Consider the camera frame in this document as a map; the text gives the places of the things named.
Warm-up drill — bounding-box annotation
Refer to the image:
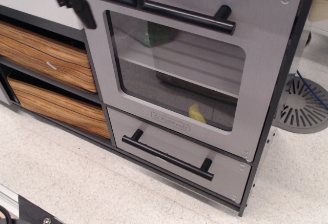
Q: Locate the black oven door handle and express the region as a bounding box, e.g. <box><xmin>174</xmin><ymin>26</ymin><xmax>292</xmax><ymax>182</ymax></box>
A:
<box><xmin>104</xmin><ymin>0</ymin><xmax>236</xmax><ymax>35</ymax></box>

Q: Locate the grey toy oven door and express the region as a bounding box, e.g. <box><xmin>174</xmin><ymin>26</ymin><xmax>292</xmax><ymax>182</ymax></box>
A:
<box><xmin>86</xmin><ymin>0</ymin><xmax>301</xmax><ymax>161</ymax></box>

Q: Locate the green object inside oven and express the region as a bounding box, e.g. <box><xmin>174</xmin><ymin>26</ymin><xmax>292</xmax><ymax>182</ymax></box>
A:
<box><xmin>137</xmin><ymin>21</ymin><xmax>173</xmax><ymax>48</ymax></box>

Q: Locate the white oven shelf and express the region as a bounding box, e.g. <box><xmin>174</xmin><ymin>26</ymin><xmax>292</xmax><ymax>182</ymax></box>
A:
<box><xmin>116</xmin><ymin>57</ymin><xmax>238</xmax><ymax>99</ymax></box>

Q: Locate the upper wood-pattern storage bin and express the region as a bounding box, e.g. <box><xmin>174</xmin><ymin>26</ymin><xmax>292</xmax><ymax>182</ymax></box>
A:
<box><xmin>1</xmin><ymin>21</ymin><xmax>97</xmax><ymax>94</ymax></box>

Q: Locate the wood-pattern storage bin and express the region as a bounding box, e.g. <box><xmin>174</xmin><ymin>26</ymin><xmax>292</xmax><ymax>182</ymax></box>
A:
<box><xmin>7</xmin><ymin>71</ymin><xmax>110</xmax><ymax>139</ymax></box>
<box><xmin>1</xmin><ymin>21</ymin><xmax>97</xmax><ymax>94</ymax></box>

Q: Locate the lower wood-pattern storage bin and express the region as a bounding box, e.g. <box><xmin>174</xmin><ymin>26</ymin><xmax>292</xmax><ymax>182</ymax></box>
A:
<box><xmin>7</xmin><ymin>71</ymin><xmax>110</xmax><ymax>139</ymax></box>

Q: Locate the yellow toy banana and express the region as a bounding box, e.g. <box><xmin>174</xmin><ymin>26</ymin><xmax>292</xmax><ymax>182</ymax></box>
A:
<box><xmin>189</xmin><ymin>104</ymin><xmax>207</xmax><ymax>124</ymax></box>

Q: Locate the grey slotted round base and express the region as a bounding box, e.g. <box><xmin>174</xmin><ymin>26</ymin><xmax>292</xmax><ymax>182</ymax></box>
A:
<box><xmin>273</xmin><ymin>76</ymin><xmax>327</xmax><ymax>134</ymax></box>

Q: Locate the grey lower drawer front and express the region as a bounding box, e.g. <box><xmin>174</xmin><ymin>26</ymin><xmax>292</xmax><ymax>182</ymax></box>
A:
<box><xmin>108</xmin><ymin>108</ymin><xmax>250</xmax><ymax>203</ymax></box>

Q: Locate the black plate with screw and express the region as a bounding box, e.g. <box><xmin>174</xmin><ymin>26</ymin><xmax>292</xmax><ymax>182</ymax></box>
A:
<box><xmin>18</xmin><ymin>195</ymin><xmax>63</xmax><ymax>224</ymax></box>

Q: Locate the blue cable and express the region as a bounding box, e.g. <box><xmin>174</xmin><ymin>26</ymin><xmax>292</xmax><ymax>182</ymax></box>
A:
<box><xmin>296</xmin><ymin>69</ymin><xmax>328</xmax><ymax>108</ymax></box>

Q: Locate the black drawer handle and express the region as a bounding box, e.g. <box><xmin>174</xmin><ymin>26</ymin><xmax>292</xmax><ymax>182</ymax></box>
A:
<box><xmin>121</xmin><ymin>129</ymin><xmax>214</xmax><ymax>181</ymax></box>

